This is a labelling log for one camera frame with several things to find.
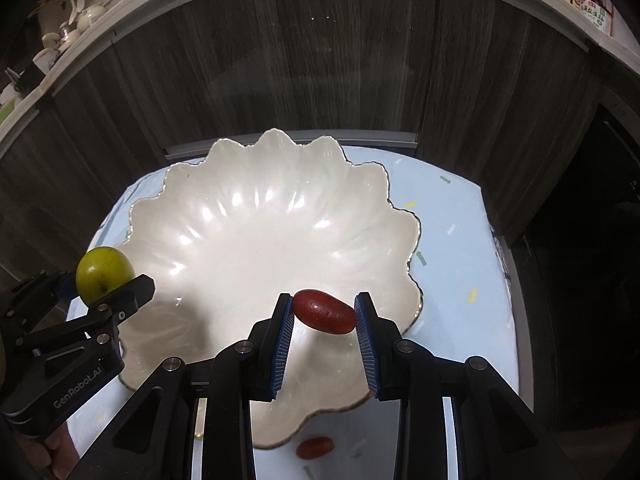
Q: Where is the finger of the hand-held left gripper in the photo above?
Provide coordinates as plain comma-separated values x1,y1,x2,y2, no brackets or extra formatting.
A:
0,271,80,346
20,274,156,386

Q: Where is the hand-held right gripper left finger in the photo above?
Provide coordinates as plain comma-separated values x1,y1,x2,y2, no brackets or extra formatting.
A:
75,292,296,480

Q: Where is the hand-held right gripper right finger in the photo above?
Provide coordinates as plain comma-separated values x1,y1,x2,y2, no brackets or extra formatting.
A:
353,291,571,480

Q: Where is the green round jujube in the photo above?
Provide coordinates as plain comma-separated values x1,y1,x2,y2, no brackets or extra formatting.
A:
75,246,137,307

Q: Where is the red oblong grape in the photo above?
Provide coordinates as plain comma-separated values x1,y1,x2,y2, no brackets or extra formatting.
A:
292,289,357,335

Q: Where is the white scalloped gold-rimmed bowl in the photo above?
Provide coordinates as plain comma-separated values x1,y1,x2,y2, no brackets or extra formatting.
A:
117,128,426,451

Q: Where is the person's left hand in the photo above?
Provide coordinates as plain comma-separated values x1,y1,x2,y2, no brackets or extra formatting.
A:
44,422,82,480

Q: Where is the light blue confetti tablecloth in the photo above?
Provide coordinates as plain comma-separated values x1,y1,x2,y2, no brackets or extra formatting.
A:
65,145,523,480

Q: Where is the red jujube on table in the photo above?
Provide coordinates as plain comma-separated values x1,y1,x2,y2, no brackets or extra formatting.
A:
295,436,335,461

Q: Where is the white ceramic mug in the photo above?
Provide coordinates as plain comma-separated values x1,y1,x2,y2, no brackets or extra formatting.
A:
32,50,62,74

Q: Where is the black appliance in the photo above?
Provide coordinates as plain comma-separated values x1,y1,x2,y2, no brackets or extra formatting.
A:
500,85,640,461

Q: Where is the dark wooden cabinet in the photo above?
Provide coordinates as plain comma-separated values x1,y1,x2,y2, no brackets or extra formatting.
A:
0,0,616,281

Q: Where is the sauce bottle with white label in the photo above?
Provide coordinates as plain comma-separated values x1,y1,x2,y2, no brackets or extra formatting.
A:
580,0,615,37

